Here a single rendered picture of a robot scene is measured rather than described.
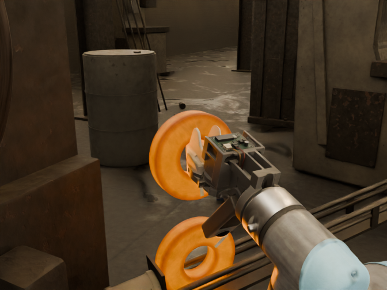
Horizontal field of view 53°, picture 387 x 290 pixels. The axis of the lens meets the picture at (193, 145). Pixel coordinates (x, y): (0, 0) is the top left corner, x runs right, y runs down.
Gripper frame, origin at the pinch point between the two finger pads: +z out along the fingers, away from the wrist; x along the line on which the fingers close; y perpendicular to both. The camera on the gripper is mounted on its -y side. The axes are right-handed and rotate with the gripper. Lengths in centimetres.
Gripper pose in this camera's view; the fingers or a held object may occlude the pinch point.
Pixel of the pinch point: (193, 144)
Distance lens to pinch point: 68.0
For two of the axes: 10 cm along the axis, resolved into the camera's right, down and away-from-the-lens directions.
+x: -8.8, 1.4, -4.5
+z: -4.5, -5.0, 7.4
